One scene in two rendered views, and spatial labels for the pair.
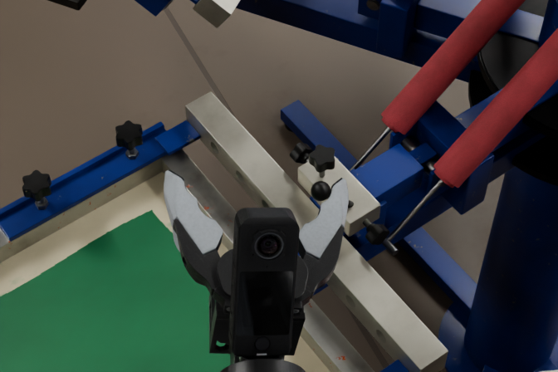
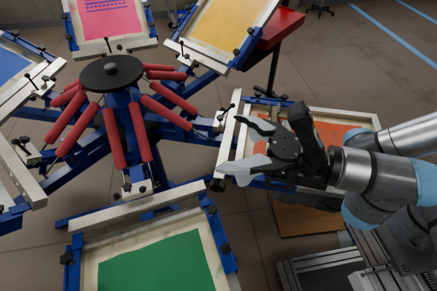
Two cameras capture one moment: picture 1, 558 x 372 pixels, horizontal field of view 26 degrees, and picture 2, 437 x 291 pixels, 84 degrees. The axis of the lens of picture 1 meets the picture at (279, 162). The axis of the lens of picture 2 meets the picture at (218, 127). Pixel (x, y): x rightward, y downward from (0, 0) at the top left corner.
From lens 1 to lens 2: 0.77 m
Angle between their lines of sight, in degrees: 45
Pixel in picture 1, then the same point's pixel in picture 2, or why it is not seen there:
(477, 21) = (110, 126)
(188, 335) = (156, 262)
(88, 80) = not seen: outside the picture
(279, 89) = (46, 226)
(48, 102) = not seen: outside the picture
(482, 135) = (145, 143)
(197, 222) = (254, 161)
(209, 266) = (279, 162)
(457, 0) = (89, 138)
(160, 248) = (116, 264)
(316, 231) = (263, 125)
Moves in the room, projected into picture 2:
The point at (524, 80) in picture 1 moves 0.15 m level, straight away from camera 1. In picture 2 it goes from (138, 123) to (117, 112)
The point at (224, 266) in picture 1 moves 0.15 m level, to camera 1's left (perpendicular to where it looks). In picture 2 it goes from (282, 155) to (267, 248)
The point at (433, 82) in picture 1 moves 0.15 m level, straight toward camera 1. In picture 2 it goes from (119, 148) to (144, 160)
